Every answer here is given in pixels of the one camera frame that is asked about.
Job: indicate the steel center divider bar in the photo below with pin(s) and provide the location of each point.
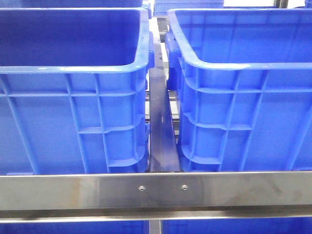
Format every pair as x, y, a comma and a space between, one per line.
163, 152

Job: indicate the left blue plastic crate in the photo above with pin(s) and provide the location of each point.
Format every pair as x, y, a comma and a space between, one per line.
72, 90

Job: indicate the blue plastic crate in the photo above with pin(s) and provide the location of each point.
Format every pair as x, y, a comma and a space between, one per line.
72, 90
243, 79

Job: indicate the right blue plastic crate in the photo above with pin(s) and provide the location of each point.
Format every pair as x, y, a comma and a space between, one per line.
243, 79

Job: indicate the far middle blue crate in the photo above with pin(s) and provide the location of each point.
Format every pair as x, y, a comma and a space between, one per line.
162, 6

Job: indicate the lower left blue crate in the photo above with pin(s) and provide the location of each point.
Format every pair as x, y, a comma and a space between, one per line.
110, 227

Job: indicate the lower right blue crate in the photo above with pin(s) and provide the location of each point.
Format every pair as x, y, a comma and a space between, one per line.
297, 225

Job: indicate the far left blue crate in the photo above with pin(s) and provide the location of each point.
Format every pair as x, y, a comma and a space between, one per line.
84, 3

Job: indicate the right rail screw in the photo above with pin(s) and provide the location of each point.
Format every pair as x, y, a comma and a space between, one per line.
184, 187

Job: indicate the steel vertical post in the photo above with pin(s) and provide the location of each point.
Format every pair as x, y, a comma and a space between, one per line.
155, 227

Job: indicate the steel front shelf rail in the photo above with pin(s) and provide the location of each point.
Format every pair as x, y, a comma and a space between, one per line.
114, 197

